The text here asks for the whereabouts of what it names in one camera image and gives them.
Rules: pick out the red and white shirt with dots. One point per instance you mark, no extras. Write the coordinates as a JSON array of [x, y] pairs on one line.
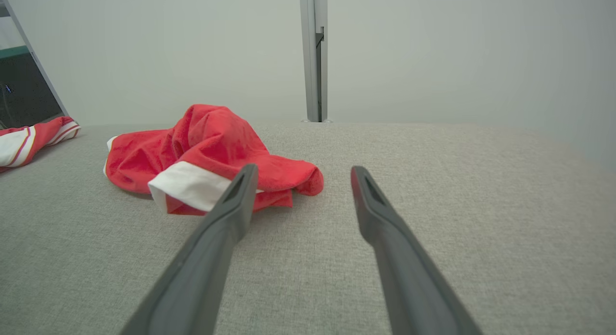
[[43, 133]]

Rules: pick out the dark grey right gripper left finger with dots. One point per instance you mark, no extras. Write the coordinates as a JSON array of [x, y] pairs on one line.
[[207, 258]]

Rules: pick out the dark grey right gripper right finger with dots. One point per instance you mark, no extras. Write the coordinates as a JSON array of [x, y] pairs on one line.
[[409, 277]]

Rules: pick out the grey aluminium partition post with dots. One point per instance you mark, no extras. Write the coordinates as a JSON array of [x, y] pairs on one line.
[[312, 60]]

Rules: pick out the dark glass panel grey frame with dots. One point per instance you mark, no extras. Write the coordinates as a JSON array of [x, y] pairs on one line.
[[24, 89]]

